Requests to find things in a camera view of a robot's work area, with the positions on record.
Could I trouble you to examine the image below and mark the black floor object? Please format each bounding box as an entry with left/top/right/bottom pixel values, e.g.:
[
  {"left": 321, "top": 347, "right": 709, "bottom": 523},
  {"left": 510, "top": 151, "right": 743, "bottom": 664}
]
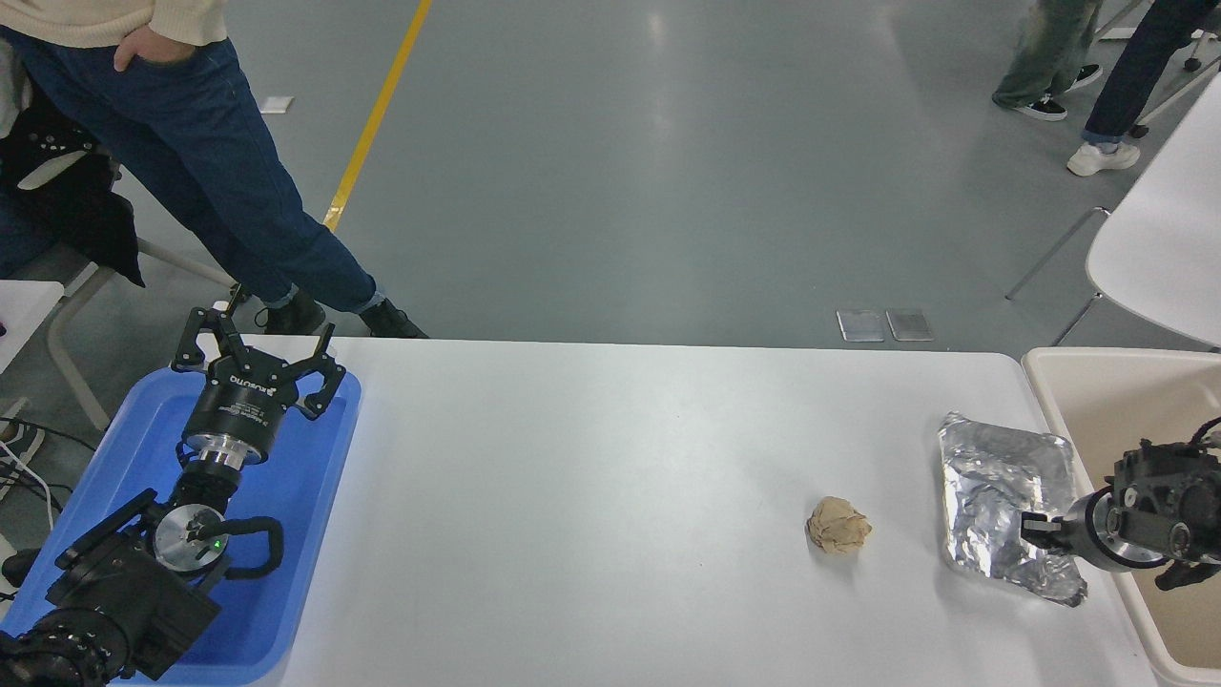
[{"left": 0, "top": 548, "right": 41, "bottom": 589}]

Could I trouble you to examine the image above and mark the person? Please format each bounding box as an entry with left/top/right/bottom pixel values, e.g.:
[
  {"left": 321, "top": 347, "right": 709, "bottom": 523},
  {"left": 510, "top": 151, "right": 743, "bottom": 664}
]
[
  {"left": 0, "top": 36, "right": 146, "bottom": 287},
  {"left": 0, "top": 0, "right": 430, "bottom": 340},
  {"left": 1066, "top": 0, "right": 1221, "bottom": 178},
  {"left": 992, "top": 0, "right": 1109, "bottom": 122}
]

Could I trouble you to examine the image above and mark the grey shoe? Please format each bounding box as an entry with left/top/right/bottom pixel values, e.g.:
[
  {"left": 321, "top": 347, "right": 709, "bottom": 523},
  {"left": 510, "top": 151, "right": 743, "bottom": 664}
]
[{"left": 0, "top": 420, "right": 45, "bottom": 499}]

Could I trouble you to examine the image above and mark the white round chair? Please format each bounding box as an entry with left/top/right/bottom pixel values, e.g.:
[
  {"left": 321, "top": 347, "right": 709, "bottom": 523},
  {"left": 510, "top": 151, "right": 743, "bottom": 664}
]
[{"left": 1006, "top": 72, "right": 1221, "bottom": 349}]

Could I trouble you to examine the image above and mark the white tube chair frame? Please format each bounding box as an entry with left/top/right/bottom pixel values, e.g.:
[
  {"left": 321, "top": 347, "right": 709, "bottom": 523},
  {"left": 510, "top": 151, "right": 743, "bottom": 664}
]
[{"left": 43, "top": 234, "right": 239, "bottom": 430}]

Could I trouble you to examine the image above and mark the small white table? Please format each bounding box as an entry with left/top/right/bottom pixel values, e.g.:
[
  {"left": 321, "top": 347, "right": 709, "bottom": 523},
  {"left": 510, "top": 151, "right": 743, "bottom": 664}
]
[{"left": 0, "top": 280, "right": 66, "bottom": 373}]

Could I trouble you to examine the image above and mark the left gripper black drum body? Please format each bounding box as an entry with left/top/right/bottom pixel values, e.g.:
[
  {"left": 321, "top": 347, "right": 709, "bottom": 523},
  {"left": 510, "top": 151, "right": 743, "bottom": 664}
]
[{"left": 183, "top": 349, "right": 306, "bottom": 451}]

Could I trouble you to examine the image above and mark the blue plastic tray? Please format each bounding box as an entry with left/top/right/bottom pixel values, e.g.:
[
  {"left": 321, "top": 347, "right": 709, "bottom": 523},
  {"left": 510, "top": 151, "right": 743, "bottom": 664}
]
[{"left": 0, "top": 367, "right": 363, "bottom": 686}]

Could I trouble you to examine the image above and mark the white floor cable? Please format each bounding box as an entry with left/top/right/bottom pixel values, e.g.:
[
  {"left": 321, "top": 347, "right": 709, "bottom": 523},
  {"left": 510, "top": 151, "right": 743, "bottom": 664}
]
[{"left": 0, "top": 439, "right": 58, "bottom": 531}]

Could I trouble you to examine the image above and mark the person's hand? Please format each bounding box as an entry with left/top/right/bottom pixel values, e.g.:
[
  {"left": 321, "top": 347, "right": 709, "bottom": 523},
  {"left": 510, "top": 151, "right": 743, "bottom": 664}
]
[{"left": 113, "top": 23, "right": 192, "bottom": 72}]

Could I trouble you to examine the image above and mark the crumpled tan paper ball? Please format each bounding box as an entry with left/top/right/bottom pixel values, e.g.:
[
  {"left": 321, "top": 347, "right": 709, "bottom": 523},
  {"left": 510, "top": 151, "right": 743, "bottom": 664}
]
[{"left": 806, "top": 496, "right": 873, "bottom": 555}]

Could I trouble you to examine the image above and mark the large pale bin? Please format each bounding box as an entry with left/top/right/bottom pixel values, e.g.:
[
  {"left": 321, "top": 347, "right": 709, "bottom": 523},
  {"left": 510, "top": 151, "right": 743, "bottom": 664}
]
[{"left": 1021, "top": 346, "right": 1221, "bottom": 687}]

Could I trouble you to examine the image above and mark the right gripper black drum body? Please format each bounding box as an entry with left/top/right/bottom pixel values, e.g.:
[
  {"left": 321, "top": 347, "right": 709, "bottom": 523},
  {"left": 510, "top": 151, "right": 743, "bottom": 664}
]
[{"left": 1049, "top": 496, "right": 1089, "bottom": 564}]

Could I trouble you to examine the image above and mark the silver foil tray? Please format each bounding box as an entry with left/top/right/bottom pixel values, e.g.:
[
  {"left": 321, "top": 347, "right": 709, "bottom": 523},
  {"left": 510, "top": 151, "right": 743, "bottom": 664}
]
[{"left": 938, "top": 412, "right": 1088, "bottom": 608}]

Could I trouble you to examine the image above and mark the black floor cable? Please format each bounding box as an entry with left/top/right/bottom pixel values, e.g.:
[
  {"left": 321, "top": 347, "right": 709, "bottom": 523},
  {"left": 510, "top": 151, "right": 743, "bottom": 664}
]
[{"left": 0, "top": 417, "right": 75, "bottom": 511}]

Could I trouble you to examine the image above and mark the wheeled chair base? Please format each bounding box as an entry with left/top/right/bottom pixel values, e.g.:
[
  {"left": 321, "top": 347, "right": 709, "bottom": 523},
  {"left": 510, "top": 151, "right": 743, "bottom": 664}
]
[{"left": 1097, "top": 0, "right": 1221, "bottom": 140}]

